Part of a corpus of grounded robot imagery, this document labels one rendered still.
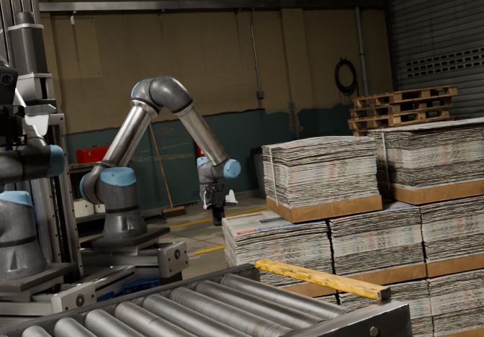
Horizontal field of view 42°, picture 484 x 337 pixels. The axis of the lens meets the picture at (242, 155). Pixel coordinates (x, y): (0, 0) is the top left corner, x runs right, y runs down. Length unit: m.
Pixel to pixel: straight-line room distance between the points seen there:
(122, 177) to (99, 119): 6.45
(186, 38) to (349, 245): 7.48
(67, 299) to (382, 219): 0.94
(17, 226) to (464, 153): 1.33
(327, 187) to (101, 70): 6.95
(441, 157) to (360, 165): 0.26
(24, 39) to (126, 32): 6.87
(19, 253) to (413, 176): 1.16
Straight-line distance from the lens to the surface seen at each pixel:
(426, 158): 2.00
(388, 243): 1.98
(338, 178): 1.91
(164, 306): 1.33
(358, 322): 1.09
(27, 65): 2.02
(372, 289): 1.19
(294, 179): 1.87
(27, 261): 1.77
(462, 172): 2.05
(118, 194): 2.13
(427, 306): 2.06
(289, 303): 1.26
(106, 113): 8.61
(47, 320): 1.38
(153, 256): 2.08
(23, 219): 1.77
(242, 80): 9.55
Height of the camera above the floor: 1.15
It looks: 3 degrees down
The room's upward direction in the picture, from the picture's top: 7 degrees counter-clockwise
